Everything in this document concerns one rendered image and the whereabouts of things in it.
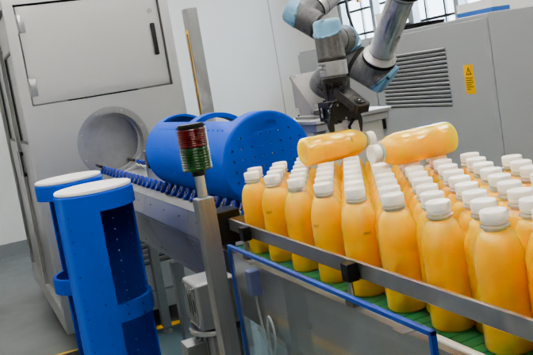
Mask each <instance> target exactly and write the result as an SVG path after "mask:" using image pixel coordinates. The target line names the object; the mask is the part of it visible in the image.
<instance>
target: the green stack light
mask: <svg viewBox="0 0 533 355"><path fill-rule="evenodd" d="M179 153H180V155H181V156H180V157H181V161H182V168H183V172H184V173H193V172H198V171H203V170H208V169H211V168H212V167H213V164H212V159H211V154H210V149H209V145H206V146H203V147H196V148H191V149H185V150H179Z"/></svg>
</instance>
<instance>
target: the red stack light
mask: <svg viewBox="0 0 533 355"><path fill-rule="evenodd" d="M176 134H177V140H178V148H179V149H180V150H185V149H191V148H196V147H203V146H206V145H208V144H209V142H208V138H207V137H208V136H207V131H206V126H204V127H201V128H194V129H190V130H184V131H177V132H176Z"/></svg>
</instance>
